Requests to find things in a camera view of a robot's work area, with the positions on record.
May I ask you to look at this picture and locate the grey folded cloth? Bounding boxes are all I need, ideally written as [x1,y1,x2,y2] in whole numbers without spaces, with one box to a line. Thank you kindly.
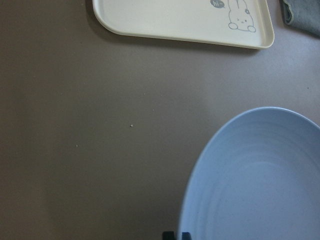
[280,0,320,37]

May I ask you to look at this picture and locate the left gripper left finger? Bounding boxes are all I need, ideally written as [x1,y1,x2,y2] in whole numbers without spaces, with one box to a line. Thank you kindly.
[162,231,175,240]

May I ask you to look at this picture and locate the blue plate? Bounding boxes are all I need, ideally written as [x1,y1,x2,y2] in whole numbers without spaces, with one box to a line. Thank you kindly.
[176,107,320,240]

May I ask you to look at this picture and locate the cream rabbit tray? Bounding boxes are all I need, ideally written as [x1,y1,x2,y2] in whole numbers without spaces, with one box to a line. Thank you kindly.
[92,0,275,49]

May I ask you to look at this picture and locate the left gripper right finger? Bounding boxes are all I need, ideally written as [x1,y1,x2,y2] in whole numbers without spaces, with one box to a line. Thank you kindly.
[181,232,192,240]

